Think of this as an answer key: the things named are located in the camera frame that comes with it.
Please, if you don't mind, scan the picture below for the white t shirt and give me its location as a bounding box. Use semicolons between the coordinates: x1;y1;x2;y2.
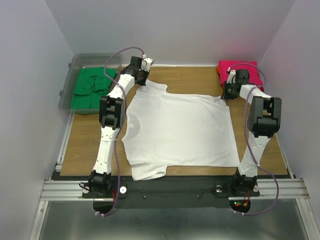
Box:
122;81;240;181

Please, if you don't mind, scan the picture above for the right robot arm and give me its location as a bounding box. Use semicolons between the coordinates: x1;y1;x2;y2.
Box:
221;68;282;194

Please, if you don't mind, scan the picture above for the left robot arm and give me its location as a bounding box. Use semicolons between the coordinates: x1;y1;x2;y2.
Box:
85;54;154;197

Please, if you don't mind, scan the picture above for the pink folded t shirt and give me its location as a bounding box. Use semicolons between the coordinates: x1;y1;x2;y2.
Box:
218;60;263;86

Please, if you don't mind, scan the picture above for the green t shirt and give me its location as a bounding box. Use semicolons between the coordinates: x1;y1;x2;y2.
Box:
71;66;113;110

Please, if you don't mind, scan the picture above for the grey plastic bin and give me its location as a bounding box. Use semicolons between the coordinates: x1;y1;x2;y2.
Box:
59;53;122;114

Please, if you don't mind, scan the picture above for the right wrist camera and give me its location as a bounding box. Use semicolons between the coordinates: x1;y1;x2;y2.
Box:
226;67;236;84

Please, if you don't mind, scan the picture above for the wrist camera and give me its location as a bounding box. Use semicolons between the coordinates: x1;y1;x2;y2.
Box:
140;57;154;73
226;67;236;84

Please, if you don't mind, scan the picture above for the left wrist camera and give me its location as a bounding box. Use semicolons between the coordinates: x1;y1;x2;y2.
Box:
140;57;154;73

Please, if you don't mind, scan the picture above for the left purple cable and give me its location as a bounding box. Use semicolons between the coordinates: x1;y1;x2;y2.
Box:
93;47;147;218

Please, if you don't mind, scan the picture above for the purple cable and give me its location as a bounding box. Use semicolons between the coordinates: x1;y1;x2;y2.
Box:
227;63;280;216
93;47;147;218

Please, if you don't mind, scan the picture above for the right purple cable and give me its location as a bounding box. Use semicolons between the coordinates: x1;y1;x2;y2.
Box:
227;63;280;216

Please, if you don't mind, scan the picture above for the aluminium frame rail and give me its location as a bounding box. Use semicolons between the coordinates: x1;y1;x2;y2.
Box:
40;178;310;201

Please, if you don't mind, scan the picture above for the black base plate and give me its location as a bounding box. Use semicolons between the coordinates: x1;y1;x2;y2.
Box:
79;176;260;212

